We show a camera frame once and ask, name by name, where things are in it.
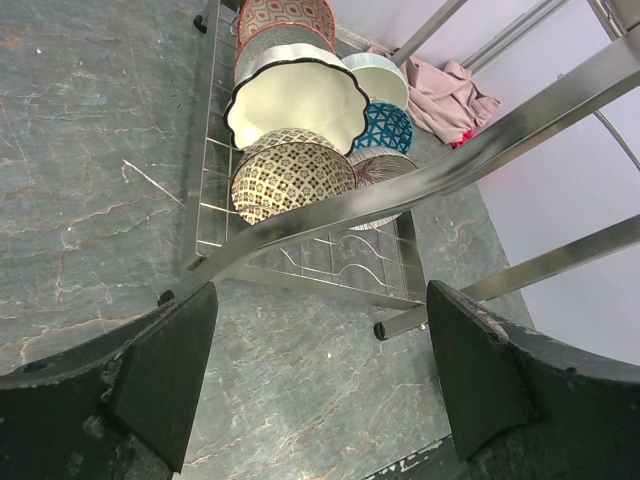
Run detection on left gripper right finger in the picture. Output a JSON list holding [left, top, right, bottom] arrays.
[[426, 281, 639, 479]]

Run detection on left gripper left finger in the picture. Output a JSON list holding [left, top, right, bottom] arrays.
[[1, 282, 218, 479]]

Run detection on brown cross patterned bowl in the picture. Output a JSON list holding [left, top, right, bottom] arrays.
[[230, 128, 356, 225]]

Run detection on blue triangle patterned bowl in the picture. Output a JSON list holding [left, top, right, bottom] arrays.
[[354, 101, 414, 154]]

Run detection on plain white bowl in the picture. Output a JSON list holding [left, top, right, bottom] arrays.
[[342, 52, 409, 109]]

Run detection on white scalloped bowl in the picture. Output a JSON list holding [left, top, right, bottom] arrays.
[[224, 43, 370, 155]]

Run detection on stainless steel dish rack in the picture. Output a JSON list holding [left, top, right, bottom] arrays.
[[157, 0, 640, 342]]

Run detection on red patterned bowl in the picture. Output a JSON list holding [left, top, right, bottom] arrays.
[[237, 0, 336, 49]]

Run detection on magenta cloth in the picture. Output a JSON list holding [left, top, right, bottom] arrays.
[[451, 131, 474, 149]]

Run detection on dusty pink cloth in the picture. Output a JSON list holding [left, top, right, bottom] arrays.
[[397, 57, 501, 145]]

